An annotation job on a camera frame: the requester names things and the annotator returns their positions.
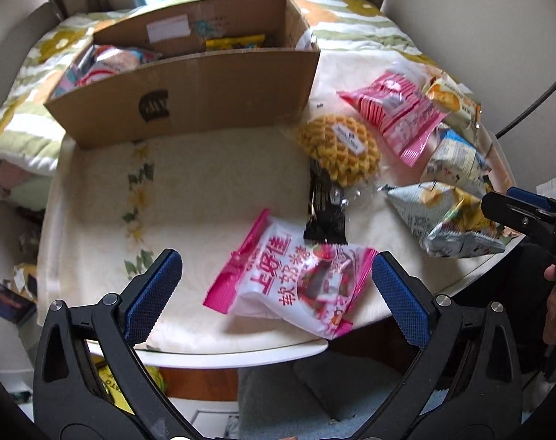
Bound blue white snack packet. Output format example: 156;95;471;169
420;129;491;198

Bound brown cardboard box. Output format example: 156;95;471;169
44;0;322;150

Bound yellow snack packet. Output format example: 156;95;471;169
205;33;266;51

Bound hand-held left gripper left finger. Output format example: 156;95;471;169
33;248;200;440

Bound pink white candy bag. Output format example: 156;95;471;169
203;208;379;341

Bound black cable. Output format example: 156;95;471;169
494;71;556;137

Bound pink striped snack packet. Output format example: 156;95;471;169
337;70;446;166

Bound floral green yellow pillow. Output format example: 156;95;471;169
0;0;427;176

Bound silver yellow chip bag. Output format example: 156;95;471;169
383;182;508;258

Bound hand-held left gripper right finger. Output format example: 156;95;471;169
351;251;523;440

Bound black snack packet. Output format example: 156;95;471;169
303;160;348;246

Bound yellow plastic bag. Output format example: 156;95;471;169
93;356;165;420

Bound orange cake packet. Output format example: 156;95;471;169
422;76;482;135

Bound pile of pink snack packets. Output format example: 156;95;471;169
63;44;163;89

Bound dark flat box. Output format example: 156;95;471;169
0;279;37;327

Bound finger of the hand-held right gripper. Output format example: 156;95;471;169
482;191;556;243
507;187;556;214

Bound wrapped yellow waffle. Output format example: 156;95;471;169
297;114;380;188

